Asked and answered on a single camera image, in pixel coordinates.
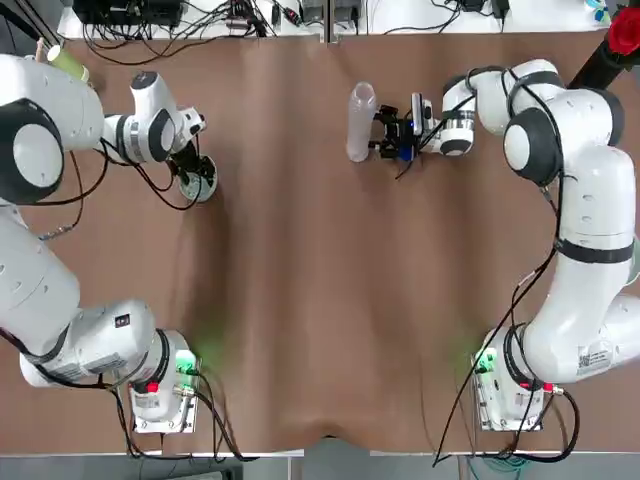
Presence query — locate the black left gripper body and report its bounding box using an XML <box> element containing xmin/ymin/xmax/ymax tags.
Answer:
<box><xmin>169</xmin><ymin>145</ymin><xmax>204</xmax><ymax>176</ymax></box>

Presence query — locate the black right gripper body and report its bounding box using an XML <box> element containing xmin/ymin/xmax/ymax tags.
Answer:
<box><xmin>394</xmin><ymin>113</ymin><xmax>419</xmax><ymax>161</ymax></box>

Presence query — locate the transparent plastic bottle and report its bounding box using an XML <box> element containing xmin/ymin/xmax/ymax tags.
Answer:
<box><xmin>346</xmin><ymin>81</ymin><xmax>379</xmax><ymax>163</ymax></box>

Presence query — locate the pale green bowl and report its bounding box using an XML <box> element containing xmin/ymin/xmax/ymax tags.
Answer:
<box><xmin>178</xmin><ymin>155</ymin><xmax>219</xmax><ymax>204</ymax></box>

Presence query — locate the black power supply box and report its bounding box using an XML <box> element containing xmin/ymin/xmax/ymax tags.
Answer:
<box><xmin>301</xmin><ymin>0</ymin><xmax>361</xmax><ymax>24</ymax></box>

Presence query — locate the green paper cup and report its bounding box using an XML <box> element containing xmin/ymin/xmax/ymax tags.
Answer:
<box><xmin>47</xmin><ymin>44</ymin><xmax>91</xmax><ymax>82</ymax></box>

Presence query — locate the black computer box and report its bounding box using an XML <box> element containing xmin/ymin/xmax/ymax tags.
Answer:
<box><xmin>74</xmin><ymin>0</ymin><xmax>181</xmax><ymax>25</ymax></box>

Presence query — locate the black vase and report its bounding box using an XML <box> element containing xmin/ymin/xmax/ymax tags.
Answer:
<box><xmin>569</xmin><ymin>42</ymin><xmax>626</xmax><ymax>91</ymax></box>

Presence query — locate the blue white packet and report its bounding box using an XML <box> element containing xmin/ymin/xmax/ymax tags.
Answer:
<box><xmin>587</xmin><ymin>0</ymin><xmax>612</xmax><ymax>26</ymax></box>

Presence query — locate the red rose bouquet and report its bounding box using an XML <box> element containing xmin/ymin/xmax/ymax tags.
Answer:
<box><xmin>607</xmin><ymin>4</ymin><xmax>640</xmax><ymax>56</ymax></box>

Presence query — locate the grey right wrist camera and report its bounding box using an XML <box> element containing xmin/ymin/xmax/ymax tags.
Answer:
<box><xmin>410</xmin><ymin>92</ymin><xmax>434</xmax><ymax>136</ymax></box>

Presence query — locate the aluminium frame post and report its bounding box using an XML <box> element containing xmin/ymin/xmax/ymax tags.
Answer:
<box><xmin>323</xmin><ymin>0</ymin><xmax>339</xmax><ymax>45</ymax></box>

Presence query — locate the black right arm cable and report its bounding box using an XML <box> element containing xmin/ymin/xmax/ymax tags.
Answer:
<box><xmin>432</xmin><ymin>64</ymin><xmax>581</xmax><ymax>464</ymax></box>

